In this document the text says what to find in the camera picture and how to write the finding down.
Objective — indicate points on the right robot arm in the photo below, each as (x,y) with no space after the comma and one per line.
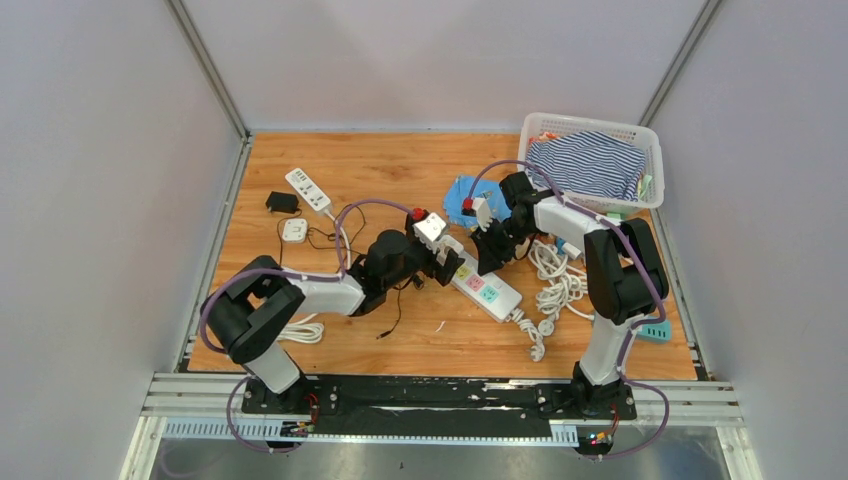
(626,280)

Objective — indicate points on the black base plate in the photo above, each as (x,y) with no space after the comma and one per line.
(421,409)

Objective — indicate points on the white square plug adapter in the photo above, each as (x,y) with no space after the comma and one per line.
(294,230)

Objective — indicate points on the white plastic basket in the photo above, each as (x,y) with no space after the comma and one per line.
(651,189)

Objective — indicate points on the black power adapter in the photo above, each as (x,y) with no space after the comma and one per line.
(280,202)

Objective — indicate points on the white small charger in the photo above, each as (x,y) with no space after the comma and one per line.
(570,251)

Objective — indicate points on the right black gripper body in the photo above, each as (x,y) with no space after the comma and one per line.
(506,235)

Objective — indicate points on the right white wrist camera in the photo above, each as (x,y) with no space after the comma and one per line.
(479,208)

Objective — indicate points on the blue striped cloth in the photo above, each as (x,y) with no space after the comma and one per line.
(589,163)

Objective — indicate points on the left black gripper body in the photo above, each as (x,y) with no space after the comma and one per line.
(418,258)

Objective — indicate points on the white back power strip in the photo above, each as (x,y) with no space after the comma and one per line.
(497,299)

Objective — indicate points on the teal power strip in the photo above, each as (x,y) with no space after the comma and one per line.
(657,332)

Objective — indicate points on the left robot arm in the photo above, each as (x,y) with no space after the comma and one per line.
(247,314)

